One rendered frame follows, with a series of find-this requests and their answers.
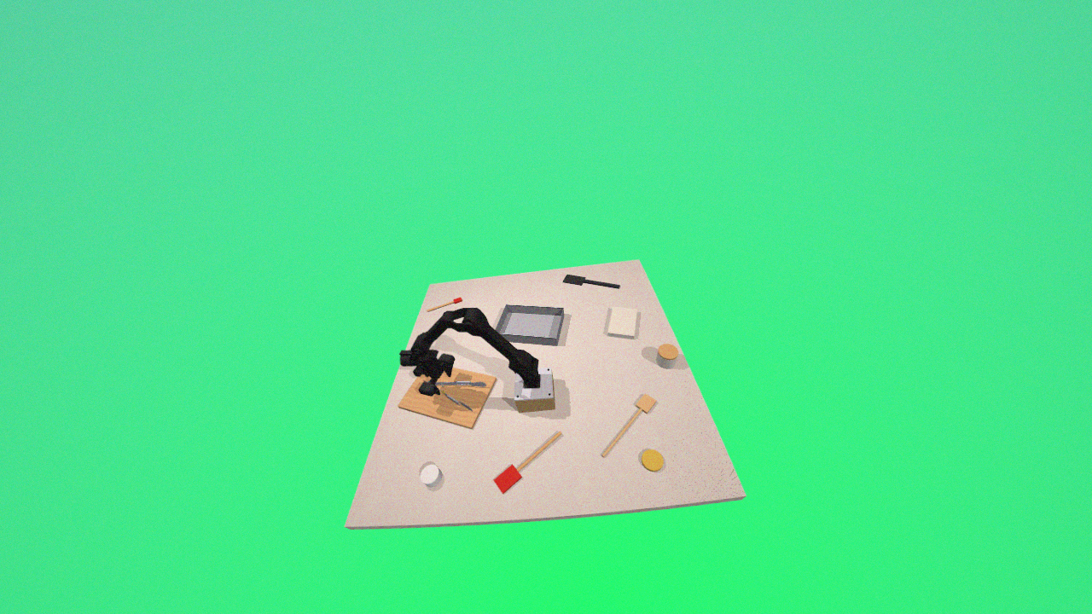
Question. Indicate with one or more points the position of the grey jar with wooden lid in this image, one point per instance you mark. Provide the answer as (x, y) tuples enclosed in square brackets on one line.
[(667, 356)]

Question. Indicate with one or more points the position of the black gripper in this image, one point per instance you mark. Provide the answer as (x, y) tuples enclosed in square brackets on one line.
[(445, 363)]

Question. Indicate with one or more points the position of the yellow flat round disc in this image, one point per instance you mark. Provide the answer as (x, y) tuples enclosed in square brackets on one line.
[(652, 460)]

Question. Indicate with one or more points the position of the red spatula with wooden handle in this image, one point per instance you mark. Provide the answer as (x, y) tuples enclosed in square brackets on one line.
[(511, 476)]

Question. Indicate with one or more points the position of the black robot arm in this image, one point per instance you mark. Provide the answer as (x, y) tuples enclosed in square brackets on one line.
[(476, 324)]

